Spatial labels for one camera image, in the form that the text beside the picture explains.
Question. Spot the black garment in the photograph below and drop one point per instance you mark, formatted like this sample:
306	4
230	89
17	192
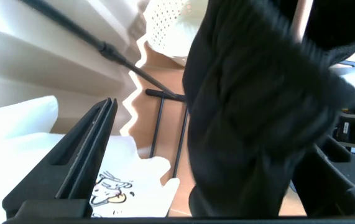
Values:
251	109

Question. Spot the white printed shirt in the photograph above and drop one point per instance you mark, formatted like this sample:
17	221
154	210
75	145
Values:
15	149

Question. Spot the beige curtain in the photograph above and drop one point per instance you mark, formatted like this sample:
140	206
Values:
40	46

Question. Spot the pink clothes hanger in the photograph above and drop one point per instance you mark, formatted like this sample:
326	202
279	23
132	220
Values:
301	18

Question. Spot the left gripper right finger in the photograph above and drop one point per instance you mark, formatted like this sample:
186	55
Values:
332	186

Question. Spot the white laundry basket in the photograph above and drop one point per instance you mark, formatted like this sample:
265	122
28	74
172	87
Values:
171	28

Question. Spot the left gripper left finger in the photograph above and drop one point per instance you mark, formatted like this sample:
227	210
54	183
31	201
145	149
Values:
77	180

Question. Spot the black clothes rack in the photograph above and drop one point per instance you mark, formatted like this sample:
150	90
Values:
108	51

